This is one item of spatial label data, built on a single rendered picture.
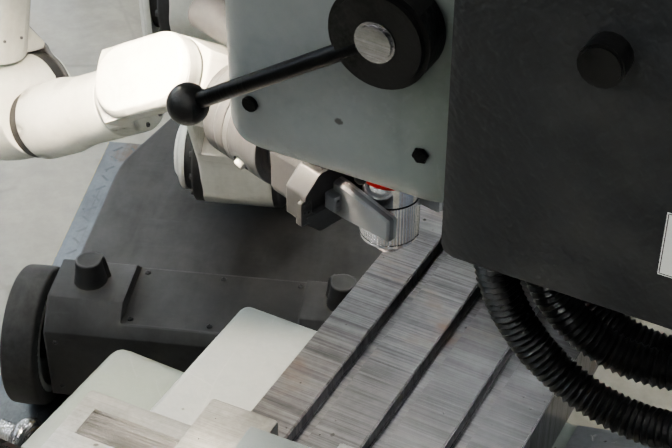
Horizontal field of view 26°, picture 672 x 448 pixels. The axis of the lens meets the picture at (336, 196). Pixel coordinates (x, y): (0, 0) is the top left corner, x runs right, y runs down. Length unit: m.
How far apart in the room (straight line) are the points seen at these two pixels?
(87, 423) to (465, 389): 0.35
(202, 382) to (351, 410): 0.20
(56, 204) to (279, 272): 1.20
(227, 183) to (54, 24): 1.87
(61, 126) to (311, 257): 0.84
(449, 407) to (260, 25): 0.48
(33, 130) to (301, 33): 0.47
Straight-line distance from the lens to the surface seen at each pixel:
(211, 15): 1.25
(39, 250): 3.11
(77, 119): 1.33
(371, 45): 0.88
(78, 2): 3.99
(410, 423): 1.30
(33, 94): 1.38
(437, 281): 1.44
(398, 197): 1.10
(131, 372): 1.65
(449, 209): 0.60
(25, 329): 2.05
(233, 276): 2.06
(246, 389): 1.45
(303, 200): 1.11
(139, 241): 2.17
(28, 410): 2.18
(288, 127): 1.00
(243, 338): 1.50
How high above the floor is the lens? 1.91
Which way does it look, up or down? 37 degrees down
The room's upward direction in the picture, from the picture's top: straight up
